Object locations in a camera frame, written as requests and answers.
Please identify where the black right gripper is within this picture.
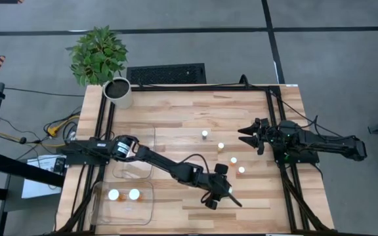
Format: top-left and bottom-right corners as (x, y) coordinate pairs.
(237, 117), (277, 155)

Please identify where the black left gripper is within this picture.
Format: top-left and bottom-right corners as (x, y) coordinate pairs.
(204, 163), (243, 210)

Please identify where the clear plastic bin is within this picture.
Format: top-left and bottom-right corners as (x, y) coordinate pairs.
(89, 180), (156, 227)
(112, 126), (158, 180)

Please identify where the black keyboard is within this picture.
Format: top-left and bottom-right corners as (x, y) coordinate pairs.
(126, 63), (207, 85)

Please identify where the white plant pot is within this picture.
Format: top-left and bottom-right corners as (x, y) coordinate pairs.
(102, 77), (134, 109)

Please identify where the small black device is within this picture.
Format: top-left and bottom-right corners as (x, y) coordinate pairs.
(53, 157), (66, 174)

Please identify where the green potted plant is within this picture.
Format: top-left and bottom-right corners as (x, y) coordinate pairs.
(66, 25), (129, 87)

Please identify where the white paper sheet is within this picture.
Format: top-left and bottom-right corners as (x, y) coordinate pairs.
(21, 155), (68, 200)

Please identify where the black table beam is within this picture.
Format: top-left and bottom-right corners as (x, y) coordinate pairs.
(0, 150), (66, 236)

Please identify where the black cable over frame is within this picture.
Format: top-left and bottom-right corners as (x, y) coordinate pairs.
(240, 73), (347, 138)

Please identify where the black aluminium rig frame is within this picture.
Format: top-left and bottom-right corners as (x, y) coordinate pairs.
(54, 83), (337, 236)

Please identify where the yellow power cable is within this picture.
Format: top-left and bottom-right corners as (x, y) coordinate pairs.
(0, 114), (81, 148)

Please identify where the black floor cable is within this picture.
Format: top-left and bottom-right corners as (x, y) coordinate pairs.
(3, 86), (85, 98)

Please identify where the black cable bundle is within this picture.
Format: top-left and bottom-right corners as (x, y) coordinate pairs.
(0, 108), (78, 155)

